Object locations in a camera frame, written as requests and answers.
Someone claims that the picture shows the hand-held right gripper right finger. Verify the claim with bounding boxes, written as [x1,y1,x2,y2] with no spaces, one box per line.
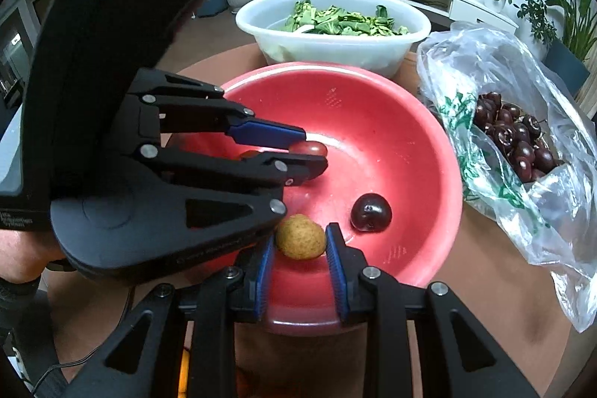
[325,222,542,398]

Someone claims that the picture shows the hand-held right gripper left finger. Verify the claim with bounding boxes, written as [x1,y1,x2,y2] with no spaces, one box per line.
[60,235,277,398]

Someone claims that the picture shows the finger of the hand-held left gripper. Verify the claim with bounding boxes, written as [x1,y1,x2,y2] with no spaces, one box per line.
[126,68,307,149]
[135,141,329,235]

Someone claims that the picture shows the tan longan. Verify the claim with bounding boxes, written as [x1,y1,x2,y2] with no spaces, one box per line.
[275,214,327,260]

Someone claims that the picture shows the red plastic bowl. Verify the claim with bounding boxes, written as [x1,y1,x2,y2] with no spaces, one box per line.
[165,61,464,336]

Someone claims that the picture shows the clear plastic bag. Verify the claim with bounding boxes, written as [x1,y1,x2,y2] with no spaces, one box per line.
[416,21,597,333]

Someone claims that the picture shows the person's left hand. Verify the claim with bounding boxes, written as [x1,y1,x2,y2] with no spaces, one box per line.
[0,232,66,284]

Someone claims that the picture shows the white plastic basin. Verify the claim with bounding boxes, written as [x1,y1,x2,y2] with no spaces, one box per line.
[235,0,432,79]

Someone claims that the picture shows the green leafy vegetables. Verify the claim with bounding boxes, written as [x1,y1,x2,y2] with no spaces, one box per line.
[280,0,411,37]

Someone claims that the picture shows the pile of dark cherries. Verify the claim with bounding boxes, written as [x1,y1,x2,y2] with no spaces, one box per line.
[473,91,565,183]

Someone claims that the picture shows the bushy plant in white pot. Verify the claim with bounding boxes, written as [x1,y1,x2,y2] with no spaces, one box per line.
[515,0,558,60]

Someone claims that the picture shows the large-leaf plant in blue pot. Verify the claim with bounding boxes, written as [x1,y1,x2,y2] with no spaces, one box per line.
[515,0,597,95]

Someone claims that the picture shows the beige curtain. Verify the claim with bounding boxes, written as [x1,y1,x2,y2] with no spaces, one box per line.
[576,72,597,119]

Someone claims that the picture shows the black cable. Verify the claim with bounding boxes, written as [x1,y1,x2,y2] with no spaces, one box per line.
[28,286,136,394]

